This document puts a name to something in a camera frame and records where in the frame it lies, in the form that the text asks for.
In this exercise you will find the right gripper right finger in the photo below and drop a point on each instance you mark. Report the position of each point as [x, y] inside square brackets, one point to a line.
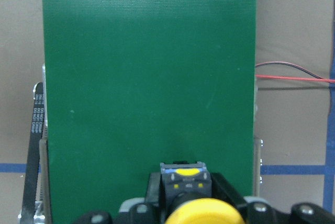
[260, 212]

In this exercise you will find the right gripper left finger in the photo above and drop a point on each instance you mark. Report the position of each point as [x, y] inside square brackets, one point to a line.
[135, 210]

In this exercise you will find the yellow push button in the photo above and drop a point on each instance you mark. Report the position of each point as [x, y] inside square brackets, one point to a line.
[186, 196]

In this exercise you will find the green conveyor belt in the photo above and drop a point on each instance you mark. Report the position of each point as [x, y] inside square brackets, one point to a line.
[134, 83]

